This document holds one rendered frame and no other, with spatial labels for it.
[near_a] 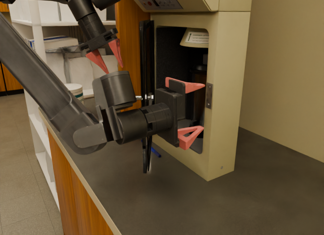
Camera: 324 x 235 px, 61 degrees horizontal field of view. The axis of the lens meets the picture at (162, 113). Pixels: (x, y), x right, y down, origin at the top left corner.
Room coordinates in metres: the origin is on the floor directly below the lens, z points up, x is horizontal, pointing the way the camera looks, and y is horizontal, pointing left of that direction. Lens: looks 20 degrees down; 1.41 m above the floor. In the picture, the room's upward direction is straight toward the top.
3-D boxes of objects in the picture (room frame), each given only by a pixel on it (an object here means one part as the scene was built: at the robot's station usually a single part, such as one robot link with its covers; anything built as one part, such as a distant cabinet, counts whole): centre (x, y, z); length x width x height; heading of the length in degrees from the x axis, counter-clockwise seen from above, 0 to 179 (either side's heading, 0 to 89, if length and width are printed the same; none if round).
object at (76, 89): (1.23, 0.44, 1.01); 0.13 x 0.13 x 0.15
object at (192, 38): (0.86, -0.14, 1.34); 0.18 x 0.18 x 0.05
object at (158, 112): (0.50, 0.01, 1.21); 0.07 x 0.07 x 0.10; 33
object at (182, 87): (0.53, -0.05, 1.25); 0.09 x 0.07 x 0.07; 123
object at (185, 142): (0.53, -0.05, 1.18); 0.09 x 0.07 x 0.07; 123
